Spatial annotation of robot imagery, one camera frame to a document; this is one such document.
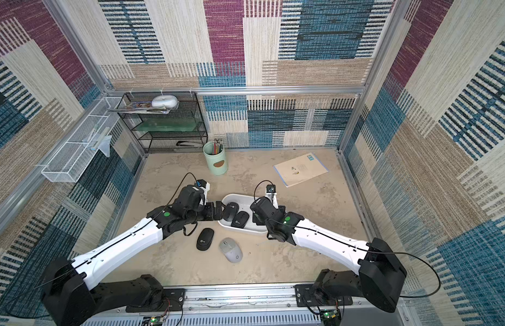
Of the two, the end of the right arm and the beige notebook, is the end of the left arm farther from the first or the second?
the beige notebook

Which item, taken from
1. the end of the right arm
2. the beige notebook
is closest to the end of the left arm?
the end of the right arm

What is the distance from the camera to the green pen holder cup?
101cm

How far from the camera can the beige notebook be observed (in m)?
1.10

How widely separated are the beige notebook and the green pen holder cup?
29 cm
